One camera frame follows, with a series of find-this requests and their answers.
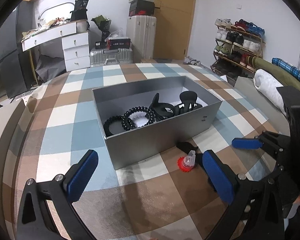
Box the small red-capped clear bottle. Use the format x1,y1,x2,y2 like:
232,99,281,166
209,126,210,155
177,150,196,172

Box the black round hair claw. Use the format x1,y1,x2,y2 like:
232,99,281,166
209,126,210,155
150,93,175,121

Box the black spiral hair tie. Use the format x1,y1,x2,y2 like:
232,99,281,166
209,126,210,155
103,114,125,137

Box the white pillow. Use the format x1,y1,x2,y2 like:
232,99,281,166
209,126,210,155
253,69,286,116

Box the green rolled blanket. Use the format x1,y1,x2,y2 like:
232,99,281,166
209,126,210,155
247,56,300,90

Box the plaid bed cover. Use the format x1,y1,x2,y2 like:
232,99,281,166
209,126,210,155
2,63,274,239

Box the black hair claw in box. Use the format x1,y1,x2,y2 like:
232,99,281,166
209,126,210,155
174,91,202,116

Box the shoe rack with shoes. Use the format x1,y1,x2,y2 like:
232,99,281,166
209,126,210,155
211,18,266,82

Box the grey open storage box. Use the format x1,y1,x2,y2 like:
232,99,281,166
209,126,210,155
93,76,221,170

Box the black refrigerator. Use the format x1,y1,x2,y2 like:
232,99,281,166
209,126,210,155
0,10,27,99

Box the white upright suitcase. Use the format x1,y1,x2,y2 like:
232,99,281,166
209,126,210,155
126,15,157,63

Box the wooden door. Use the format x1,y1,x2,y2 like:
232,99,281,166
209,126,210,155
153,0,196,60

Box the black red flat box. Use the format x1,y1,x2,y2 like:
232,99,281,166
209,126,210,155
95,37,131,50

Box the silver suitcase lying flat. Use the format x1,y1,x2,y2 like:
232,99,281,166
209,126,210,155
89,48,133,67

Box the black nike shoe box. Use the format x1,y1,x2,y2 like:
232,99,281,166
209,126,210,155
129,0,155,17

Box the white desk with drawers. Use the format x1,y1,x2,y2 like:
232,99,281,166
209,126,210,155
21,20,90,72

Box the dark flower bouquet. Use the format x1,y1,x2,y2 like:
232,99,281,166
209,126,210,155
91,15,111,36

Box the black beaded bracelet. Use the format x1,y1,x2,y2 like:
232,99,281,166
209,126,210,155
121,106,157,132

